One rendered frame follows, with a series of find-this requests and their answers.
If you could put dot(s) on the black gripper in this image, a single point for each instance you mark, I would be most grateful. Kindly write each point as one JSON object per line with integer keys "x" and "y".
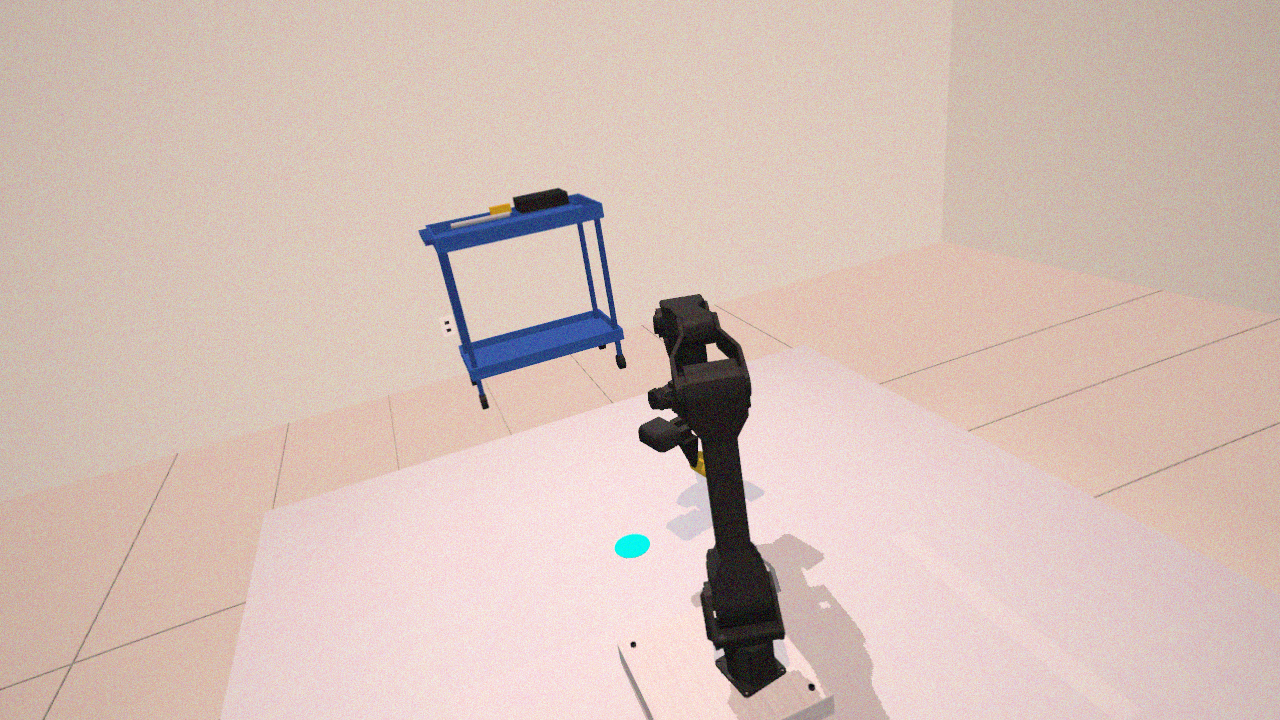
{"x": 663, "y": 435}

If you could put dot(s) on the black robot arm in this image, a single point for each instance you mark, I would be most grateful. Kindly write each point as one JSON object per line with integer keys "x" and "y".
{"x": 713, "y": 395}

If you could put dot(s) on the cyan circle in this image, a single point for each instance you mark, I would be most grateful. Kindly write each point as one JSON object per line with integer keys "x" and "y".
{"x": 632, "y": 546}

